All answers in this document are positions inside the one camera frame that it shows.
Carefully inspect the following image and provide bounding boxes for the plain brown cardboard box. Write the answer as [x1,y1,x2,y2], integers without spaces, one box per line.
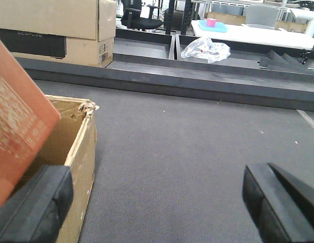
[16,95,99,242]

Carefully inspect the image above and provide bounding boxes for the red printed cardboard box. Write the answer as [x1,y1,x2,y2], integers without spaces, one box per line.
[0,40,61,207]

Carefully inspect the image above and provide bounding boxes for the grey office chair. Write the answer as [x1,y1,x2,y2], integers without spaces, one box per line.
[241,5,280,30]

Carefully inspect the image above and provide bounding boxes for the white table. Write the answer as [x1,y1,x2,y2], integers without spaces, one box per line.
[191,20,314,50]

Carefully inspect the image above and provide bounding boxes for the light blue tray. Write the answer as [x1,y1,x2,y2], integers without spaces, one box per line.
[197,20,228,33]

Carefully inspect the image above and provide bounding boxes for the large Ecoflow cardboard box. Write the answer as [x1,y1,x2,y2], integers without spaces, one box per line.
[0,1,116,67]

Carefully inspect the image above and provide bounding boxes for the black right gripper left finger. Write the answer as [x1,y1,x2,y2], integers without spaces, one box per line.
[0,166,74,242]

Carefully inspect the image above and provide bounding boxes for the black foam wedges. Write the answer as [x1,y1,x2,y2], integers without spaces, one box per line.
[259,49,314,75]

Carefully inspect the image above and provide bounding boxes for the black low platform frame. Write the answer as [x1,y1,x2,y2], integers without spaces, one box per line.
[18,29,314,111]

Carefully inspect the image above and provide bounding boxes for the crumpled clear plastic bag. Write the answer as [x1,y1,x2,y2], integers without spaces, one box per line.
[181,37,231,64]

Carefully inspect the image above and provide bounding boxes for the pink cube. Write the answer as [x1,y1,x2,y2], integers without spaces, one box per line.
[206,18,216,27]

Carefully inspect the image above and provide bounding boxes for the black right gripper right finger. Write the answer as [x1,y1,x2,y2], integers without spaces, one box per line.
[242,163,314,242]

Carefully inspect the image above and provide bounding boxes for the black office chair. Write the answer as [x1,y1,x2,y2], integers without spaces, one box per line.
[121,0,163,31]

